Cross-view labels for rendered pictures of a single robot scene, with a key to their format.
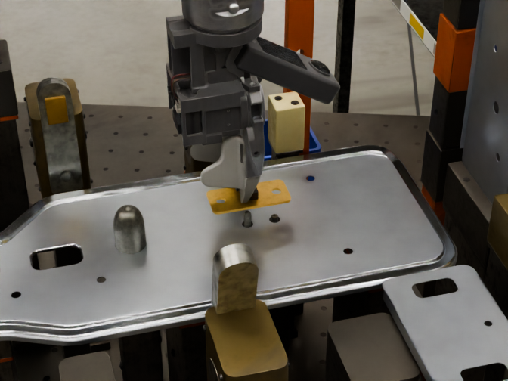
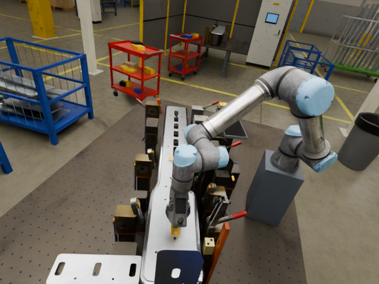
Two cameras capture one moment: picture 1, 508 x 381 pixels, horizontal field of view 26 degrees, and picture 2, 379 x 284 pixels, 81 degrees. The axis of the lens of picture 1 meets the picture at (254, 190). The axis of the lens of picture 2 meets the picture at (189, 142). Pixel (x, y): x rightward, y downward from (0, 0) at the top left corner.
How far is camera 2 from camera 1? 1.11 m
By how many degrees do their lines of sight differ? 75
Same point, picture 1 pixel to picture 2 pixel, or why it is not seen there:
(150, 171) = (268, 265)
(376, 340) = (126, 252)
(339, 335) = (132, 244)
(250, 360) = (119, 209)
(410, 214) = not seen: hidden behind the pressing
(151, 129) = (291, 270)
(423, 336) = (117, 258)
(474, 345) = (108, 270)
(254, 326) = (128, 213)
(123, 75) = not seen: outside the picture
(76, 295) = (162, 194)
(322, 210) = not seen: hidden behind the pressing
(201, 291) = (154, 216)
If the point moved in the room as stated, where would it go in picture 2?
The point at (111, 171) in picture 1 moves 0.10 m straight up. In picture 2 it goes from (268, 253) to (274, 243)
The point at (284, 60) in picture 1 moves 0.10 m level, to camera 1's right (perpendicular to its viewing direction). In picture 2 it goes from (175, 204) to (166, 229)
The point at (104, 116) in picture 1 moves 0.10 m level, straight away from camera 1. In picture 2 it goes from (296, 257) to (314, 259)
